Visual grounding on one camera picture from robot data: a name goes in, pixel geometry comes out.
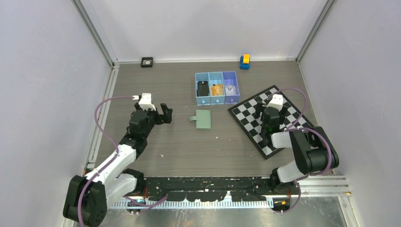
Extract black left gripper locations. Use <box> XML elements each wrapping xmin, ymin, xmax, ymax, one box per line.
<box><xmin>142</xmin><ymin>104</ymin><xmax>171</xmax><ymax>138</ymax></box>

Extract small black square box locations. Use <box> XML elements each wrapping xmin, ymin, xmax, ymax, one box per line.
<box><xmin>140</xmin><ymin>57</ymin><xmax>154</xmax><ymax>68</ymax></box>

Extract aluminium frame rail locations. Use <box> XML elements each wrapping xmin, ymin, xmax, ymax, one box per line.
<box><xmin>66</xmin><ymin>175</ymin><xmax>352</xmax><ymax>200</ymax></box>

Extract blue three-compartment tray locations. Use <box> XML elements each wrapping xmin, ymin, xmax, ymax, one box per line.
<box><xmin>195</xmin><ymin>71</ymin><xmax>240</xmax><ymax>105</ymax></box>

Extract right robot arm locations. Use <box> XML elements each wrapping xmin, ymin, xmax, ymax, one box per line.
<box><xmin>254</xmin><ymin>103</ymin><xmax>340</xmax><ymax>194</ymax></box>

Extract black card in tray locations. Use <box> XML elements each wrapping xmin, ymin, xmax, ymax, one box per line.
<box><xmin>196</xmin><ymin>80</ymin><xmax>209</xmax><ymax>97</ymax></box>

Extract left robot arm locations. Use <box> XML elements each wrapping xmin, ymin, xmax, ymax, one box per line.
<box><xmin>62</xmin><ymin>103</ymin><xmax>173</xmax><ymax>227</ymax></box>

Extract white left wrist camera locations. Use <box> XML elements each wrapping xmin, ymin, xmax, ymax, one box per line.
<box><xmin>132</xmin><ymin>93</ymin><xmax>157</xmax><ymax>111</ymax></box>

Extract white patterned card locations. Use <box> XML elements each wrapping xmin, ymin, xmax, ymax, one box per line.
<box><xmin>225</xmin><ymin>85</ymin><xmax>236</xmax><ymax>96</ymax></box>

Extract black white checkerboard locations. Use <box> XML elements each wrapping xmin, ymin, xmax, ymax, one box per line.
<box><xmin>228</xmin><ymin>85</ymin><xmax>301</xmax><ymax>159</ymax></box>

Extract blue yellow toy block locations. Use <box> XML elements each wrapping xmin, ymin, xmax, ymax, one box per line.
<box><xmin>239</xmin><ymin>54</ymin><xmax>250</xmax><ymax>70</ymax></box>

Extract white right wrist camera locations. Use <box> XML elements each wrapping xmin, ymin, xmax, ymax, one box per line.
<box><xmin>267</xmin><ymin>94</ymin><xmax>284</xmax><ymax>111</ymax></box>

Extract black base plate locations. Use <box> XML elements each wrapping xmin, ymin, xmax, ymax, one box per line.
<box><xmin>113</xmin><ymin>176</ymin><xmax>302</xmax><ymax>203</ymax></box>

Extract mint green card holder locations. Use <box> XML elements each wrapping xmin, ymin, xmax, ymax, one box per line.
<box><xmin>189</xmin><ymin>110</ymin><xmax>212</xmax><ymax>130</ymax></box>

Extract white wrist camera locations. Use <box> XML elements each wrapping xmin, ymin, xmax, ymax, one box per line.
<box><xmin>132</xmin><ymin>93</ymin><xmax>157</xmax><ymax>111</ymax></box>
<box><xmin>267</xmin><ymin>94</ymin><xmax>284</xmax><ymax>111</ymax></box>

